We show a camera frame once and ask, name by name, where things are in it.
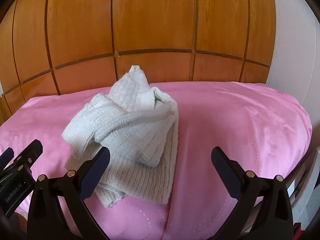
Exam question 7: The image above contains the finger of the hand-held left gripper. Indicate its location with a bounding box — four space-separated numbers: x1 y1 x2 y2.
0 147 15 167
10 139 43 178

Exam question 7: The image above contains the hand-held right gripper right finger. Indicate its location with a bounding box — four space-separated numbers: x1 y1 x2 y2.
211 147 293 240

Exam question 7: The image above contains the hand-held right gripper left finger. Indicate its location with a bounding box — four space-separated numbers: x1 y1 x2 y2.
26 146 112 240

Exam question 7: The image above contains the white knit sweater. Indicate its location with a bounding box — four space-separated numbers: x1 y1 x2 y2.
62 65 179 208

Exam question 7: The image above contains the pink bed blanket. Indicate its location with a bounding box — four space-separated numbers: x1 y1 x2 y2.
0 81 314 240

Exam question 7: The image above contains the red object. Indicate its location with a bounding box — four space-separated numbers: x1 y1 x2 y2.
294 222 304 240

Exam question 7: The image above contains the wooden panelled headboard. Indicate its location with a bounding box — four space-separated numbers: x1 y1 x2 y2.
0 0 278 125

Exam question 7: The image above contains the wooden bed frame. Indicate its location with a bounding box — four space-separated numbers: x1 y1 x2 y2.
282 147 320 220

